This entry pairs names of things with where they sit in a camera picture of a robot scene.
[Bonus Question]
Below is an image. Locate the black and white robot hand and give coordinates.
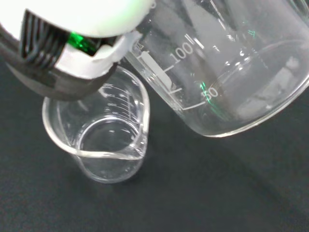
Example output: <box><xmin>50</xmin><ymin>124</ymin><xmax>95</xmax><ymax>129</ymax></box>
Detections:
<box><xmin>0</xmin><ymin>0</ymin><xmax>157</xmax><ymax>101</ymax></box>

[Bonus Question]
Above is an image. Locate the small clear glass beaker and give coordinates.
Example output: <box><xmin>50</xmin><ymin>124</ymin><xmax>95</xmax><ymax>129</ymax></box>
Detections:
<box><xmin>42</xmin><ymin>65</ymin><xmax>151</xmax><ymax>185</ymax></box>

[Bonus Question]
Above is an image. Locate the black bench cloth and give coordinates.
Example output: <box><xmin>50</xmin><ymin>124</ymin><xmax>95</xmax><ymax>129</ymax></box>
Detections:
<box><xmin>0</xmin><ymin>47</ymin><xmax>309</xmax><ymax>232</ymax></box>

